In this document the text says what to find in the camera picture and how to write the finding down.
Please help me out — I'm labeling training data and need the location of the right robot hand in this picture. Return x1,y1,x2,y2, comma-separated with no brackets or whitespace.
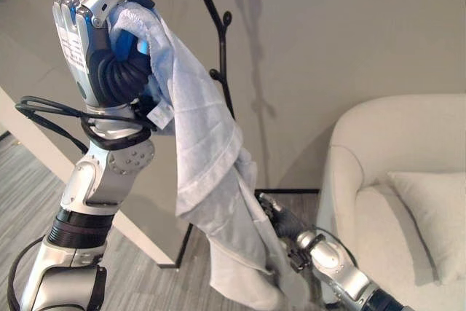
257,192,303,242

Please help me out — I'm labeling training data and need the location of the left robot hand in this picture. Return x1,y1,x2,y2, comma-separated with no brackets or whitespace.
52,0,158,109

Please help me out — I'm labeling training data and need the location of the light blue towel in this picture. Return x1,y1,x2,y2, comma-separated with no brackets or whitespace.
107,0,315,311

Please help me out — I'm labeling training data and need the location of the black branch-shaped clothes rack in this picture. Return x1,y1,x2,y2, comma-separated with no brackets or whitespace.
175,0,236,269

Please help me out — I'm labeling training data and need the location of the cream white sofa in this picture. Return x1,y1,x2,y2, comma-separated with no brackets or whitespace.
315,93,466,311

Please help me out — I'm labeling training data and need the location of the cream white cushion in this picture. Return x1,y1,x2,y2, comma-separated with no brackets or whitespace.
386,170,466,285

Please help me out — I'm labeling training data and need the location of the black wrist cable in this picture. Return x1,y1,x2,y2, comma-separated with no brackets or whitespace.
7,95,154,311

